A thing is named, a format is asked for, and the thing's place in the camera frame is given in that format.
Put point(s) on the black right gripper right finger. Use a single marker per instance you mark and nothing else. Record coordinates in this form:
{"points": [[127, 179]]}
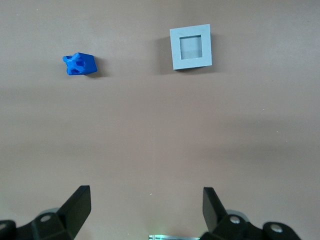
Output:
{"points": [[220, 220]]}

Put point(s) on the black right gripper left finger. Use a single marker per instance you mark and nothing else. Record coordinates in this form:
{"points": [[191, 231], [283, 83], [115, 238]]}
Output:
{"points": [[72, 212]]}

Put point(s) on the blue plastic part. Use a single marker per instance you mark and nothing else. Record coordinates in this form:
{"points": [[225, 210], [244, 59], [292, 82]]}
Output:
{"points": [[80, 64]]}

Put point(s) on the gray square base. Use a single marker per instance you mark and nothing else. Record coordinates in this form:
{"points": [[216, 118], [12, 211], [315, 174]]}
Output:
{"points": [[191, 47]]}

